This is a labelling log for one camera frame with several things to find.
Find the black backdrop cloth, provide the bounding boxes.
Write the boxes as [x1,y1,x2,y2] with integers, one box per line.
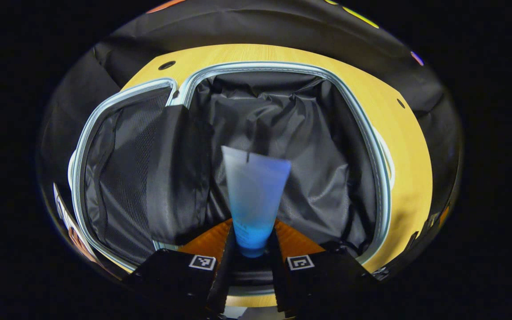
[37,0,464,285]

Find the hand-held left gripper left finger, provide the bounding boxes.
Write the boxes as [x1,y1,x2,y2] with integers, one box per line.
[122,218,239,317]

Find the light blue suitcase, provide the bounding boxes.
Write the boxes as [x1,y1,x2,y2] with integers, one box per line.
[68,61,395,308]

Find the frosted blue cream tube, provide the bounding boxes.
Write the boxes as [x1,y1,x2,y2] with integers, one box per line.
[221,145,292,259]

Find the colourful printed board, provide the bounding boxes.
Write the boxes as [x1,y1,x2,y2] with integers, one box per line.
[53,182,105,269]

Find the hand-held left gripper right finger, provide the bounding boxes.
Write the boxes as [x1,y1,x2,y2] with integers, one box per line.
[267,220,382,318]

